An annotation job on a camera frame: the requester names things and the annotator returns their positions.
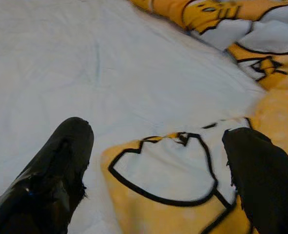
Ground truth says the white quilted mattress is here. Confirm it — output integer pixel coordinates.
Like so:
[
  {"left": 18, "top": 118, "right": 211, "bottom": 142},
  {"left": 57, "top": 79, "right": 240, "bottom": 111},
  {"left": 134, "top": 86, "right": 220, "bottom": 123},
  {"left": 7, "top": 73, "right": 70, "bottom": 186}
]
[{"left": 0, "top": 0, "right": 267, "bottom": 234}]

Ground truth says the yellow egg print duvet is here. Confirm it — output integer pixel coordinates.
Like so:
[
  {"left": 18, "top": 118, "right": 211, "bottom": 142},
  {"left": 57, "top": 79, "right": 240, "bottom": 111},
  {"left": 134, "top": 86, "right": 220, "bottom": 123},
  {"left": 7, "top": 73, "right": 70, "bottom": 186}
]
[{"left": 100, "top": 0, "right": 288, "bottom": 234}]

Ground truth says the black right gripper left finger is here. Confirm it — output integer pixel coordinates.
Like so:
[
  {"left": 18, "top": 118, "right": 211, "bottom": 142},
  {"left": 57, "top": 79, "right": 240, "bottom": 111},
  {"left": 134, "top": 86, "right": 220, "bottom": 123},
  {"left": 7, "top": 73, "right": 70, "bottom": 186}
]
[{"left": 0, "top": 117, "right": 95, "bottom": 234}]

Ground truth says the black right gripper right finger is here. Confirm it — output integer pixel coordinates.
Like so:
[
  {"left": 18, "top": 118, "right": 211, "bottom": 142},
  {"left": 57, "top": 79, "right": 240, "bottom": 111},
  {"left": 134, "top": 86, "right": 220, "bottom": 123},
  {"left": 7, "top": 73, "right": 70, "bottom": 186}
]
[{"left": 221, "top": 127, "right": 288, "bottom": 234}]

